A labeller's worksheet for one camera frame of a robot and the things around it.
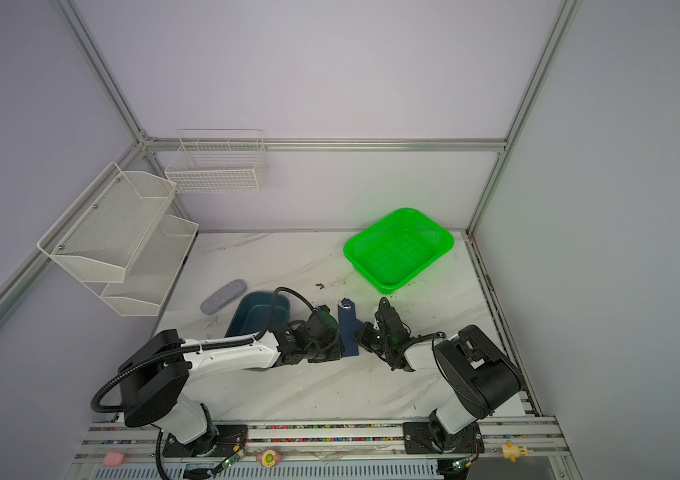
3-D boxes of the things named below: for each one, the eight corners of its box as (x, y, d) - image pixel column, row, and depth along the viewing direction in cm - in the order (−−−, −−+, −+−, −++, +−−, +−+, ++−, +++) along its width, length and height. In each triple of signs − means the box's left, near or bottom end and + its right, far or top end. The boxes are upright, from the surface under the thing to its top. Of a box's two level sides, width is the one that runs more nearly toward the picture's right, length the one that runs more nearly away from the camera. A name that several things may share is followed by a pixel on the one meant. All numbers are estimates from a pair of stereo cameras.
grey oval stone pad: (199, 308, 100) (195, 304, 98) (241, 280, 107) (239, 275, 105) (206, 317, 98) (203, 314, 96) (249, 288, 105) (247, 284, 103)
